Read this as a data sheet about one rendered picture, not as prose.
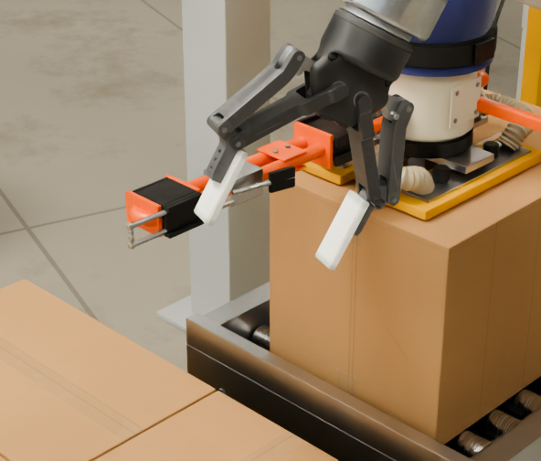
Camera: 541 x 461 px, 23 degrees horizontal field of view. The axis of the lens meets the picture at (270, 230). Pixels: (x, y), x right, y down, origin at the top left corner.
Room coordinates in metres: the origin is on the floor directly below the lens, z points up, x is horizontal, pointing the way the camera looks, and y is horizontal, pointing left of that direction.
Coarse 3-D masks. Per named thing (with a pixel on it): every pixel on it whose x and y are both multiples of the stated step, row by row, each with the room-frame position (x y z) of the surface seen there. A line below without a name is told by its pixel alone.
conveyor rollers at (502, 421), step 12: (252, 336) 2.26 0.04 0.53; (264, 336) 2.24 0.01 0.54; (540, 384) 2.10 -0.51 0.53; (516, 396) 2.04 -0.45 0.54; (528, 396) 2.03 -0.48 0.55; (540, 396) 2.03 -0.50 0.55; (516, 408) 2.02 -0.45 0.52; (528, 408) 2.01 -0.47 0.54; (480, 420) 1.97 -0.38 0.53; (492, 420) 1.96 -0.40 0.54; (504, 420) 1.95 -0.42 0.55; (516, 420) 1.95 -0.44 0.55; (468, 432) 1.92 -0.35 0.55; (492, 432) 1.95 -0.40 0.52; (504, 432) 1.94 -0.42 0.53; (456, 444) 1.90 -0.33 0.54; (468, 444) 1.89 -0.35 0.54; (480, 444) 1.88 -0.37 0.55; (468, 456) 1.88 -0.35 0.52
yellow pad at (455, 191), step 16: (496, 144) 2.15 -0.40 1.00; (496, 160) 2.13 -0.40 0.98; (512, 160) 2.14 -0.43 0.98; (528, 160) 2.15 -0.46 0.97; (432, 176) 2.05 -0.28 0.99; (448, 176) 2.04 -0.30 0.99; (464, 176) 2.07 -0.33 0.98; (480, 176) 2.07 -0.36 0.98; (496, 176) 2.08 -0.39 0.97; (512, 176) 2.11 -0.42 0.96; (400, 192) 2.01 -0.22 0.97; (432, 192) 2.00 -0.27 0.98; (448, 192) 2.01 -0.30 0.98; (464, 192) 2.02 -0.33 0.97; (480, 192) 2.05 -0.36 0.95; (400, 208) 1.98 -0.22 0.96; (416, 208) 1.96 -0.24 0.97; (432, 208) 1.96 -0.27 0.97; (448, 208) 1.99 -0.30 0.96
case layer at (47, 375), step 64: (0, 320) 2.30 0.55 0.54; (64, 320) 2.30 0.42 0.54; (0, 384) 2.07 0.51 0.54; (64, 384) 2.07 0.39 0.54; (128, 384) 2.07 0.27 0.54; (192, 384) 2.07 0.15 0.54; (0, 448) 1.88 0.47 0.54; (64, 448) 1.88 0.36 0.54; (128, 448) 1.88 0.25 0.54; (192, 448) 1.88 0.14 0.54; (256, 448) 1.88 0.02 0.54
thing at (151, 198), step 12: (168, 180) 1.78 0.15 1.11; (180, 180) 1.78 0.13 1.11; (132, 192) 1.74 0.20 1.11; (144, 192) 1.74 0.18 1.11; (156, 192) 1.74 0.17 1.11; (168, 192) 1.74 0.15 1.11; (180, 192) 1.74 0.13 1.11; (192, 192) 1.74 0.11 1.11; (132, 204) 1.73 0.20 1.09; (144, 204) 1.71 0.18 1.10; (156, 204) 1.70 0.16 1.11; (144, 228) 1.71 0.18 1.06; (156, 228) 1.69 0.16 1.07
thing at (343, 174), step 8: (304, 168) 2.14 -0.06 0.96; (312, 168) 2.13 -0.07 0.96; (320, 168) 2.11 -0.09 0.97; (336, 168) 2.11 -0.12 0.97; (344, 168) 2.11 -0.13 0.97; (352, 168) 2.11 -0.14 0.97; (320, 176) 2.11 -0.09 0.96; (328, 176) 2.10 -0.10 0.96; (336, 176) 2.09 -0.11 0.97; (344, 176) 2.09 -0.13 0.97; (352, 176) 2.10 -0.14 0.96
